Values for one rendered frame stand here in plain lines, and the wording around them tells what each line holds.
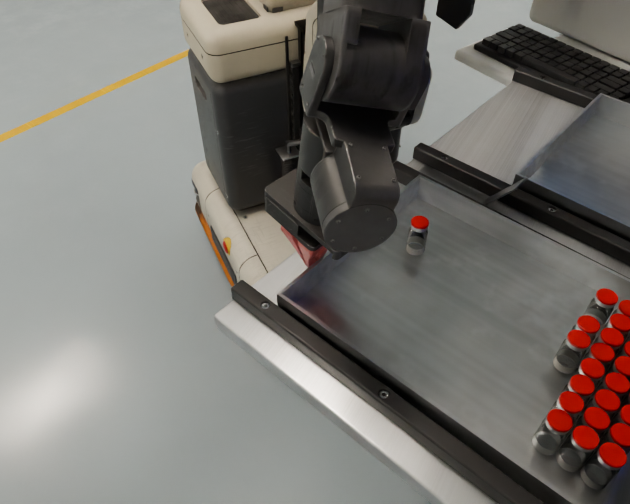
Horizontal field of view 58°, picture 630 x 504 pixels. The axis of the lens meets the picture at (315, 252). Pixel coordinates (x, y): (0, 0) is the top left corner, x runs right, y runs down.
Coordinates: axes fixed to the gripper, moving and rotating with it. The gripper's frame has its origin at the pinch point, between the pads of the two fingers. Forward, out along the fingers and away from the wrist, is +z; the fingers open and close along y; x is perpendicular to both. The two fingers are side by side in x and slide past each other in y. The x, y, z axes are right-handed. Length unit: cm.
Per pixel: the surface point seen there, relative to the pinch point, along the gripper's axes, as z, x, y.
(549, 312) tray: -0.1, 14.6, 21.6
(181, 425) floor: 97, -6, -28
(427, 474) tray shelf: -0.3, -8.6, 23.0
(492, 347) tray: 0.1, 6.4, 19.7
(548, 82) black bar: 2, 54, -1
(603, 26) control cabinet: 8, 90, -7
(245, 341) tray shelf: 3.3, -10.8, 1.5
